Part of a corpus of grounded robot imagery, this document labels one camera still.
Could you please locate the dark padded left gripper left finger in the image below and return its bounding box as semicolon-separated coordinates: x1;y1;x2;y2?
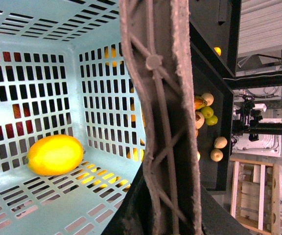
102;166;154;235

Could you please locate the dark padded left gripper right finger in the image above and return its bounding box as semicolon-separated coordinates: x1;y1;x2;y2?
200;185;251;235

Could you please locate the yellow lemon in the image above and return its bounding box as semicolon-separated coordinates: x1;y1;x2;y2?
26;134;84;176

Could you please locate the brown basket handle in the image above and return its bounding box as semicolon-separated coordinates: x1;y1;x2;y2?
119;0;202;235

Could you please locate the black fruit display shelf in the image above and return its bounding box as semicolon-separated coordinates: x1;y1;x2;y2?
189;0;282;191

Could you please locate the light blue plastic basket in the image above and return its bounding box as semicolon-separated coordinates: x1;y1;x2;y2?
0;0;146;235

